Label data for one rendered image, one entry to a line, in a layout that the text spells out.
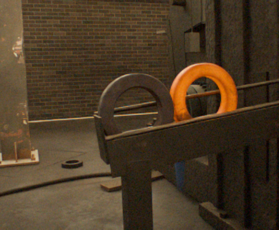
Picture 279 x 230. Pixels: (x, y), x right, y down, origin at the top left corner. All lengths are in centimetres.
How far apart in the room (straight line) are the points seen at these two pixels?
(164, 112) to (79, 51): 615
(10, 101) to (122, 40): 422
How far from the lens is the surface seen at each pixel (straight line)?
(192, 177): 206
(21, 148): 333
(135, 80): 79
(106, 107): 78
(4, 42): 330
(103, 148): 77
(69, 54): 690
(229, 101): 90
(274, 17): 129
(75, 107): 690
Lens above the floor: 71
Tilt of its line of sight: 6 degrees down
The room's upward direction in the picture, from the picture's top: 2 degrees counter-clockwise
